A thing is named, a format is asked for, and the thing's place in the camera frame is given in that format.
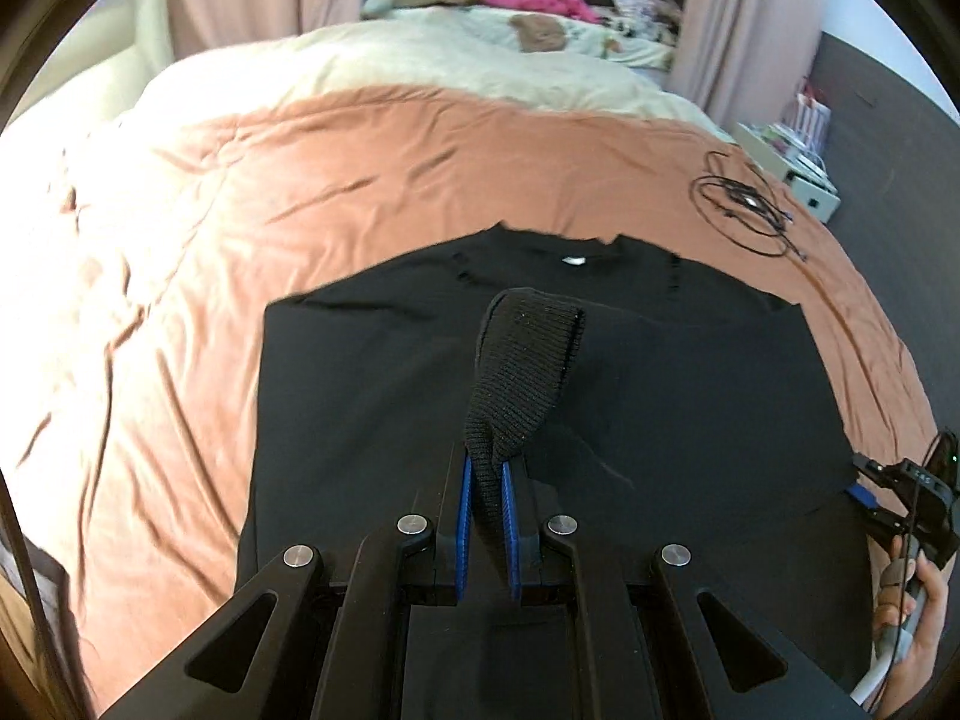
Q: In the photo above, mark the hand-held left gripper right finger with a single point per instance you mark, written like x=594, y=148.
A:
x=514, y=532

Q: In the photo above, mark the orange blanket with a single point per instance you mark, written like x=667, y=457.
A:
x=225, y=187

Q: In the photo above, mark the white nightstand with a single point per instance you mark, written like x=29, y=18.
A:
x=814, y=195

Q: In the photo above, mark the pink cloth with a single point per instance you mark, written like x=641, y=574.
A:
x=540, y=0

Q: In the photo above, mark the brown teddy bear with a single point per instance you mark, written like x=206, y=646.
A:
x=536, y=31

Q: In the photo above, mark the cream headboard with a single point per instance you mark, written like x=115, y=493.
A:
x=112, y=75

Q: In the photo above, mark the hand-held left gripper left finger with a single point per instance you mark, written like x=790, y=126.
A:
x=465, y=510

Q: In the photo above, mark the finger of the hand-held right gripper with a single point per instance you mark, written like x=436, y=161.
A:
x=866, y=499
x=874, y=466

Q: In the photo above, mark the black long-sleeve shirt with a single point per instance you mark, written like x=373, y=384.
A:
x=360, y=390

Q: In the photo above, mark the person's right hand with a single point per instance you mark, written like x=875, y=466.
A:
x=930, y=615

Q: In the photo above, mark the cream duvet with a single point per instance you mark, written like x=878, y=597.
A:
x=375, y=52

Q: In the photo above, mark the striped gift bag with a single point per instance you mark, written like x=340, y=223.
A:
x=811, y=120

